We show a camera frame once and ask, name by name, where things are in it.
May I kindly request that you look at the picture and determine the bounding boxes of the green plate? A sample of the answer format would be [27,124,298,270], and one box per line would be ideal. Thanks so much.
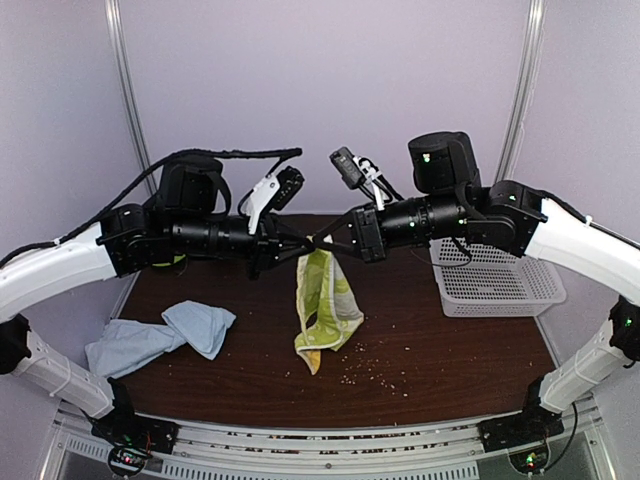
[151,254,186,268]

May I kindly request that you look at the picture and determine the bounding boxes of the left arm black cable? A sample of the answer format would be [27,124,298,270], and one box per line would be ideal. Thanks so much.
[0,146,303,266]

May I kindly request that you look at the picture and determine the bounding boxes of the white perforated plastic basket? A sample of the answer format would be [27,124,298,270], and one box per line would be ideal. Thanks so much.
[430,239,567,318]

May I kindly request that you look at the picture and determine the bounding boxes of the right aluminium frame post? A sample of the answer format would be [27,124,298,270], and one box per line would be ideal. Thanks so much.
[495,0,547,182]

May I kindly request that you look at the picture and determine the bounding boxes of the left aluminium frame post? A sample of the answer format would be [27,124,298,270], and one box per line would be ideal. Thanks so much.
[104,0,152,173]

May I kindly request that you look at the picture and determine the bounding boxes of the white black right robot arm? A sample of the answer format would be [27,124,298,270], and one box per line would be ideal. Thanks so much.
[313,131,639,452]

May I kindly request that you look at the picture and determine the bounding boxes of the light blue towel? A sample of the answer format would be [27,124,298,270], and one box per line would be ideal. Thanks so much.
[85,300,236,379]

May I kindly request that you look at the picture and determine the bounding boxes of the aluminium frame post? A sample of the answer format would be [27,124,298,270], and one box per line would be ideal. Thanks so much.
[104,0,152,173]
[495,0,547,182]

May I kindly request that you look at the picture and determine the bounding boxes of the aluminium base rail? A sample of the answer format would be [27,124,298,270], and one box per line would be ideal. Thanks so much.
[39,392,616,480]

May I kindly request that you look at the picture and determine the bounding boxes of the green white patterned towel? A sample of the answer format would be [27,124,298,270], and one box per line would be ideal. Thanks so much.
[294,250,364,375]

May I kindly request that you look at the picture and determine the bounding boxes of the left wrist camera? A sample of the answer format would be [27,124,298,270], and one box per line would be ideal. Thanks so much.
[245,166,304,235]

